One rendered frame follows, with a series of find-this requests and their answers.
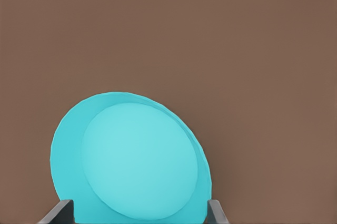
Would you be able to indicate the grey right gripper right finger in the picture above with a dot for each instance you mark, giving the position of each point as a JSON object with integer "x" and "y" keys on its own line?
{"x": 216, "y": 213}

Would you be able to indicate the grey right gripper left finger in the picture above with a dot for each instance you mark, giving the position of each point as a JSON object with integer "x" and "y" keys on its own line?
{"x": 60, "y": 214}

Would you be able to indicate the turquoise round plate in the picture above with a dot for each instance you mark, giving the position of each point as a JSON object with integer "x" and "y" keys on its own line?
{"x": 137, "y": 155}

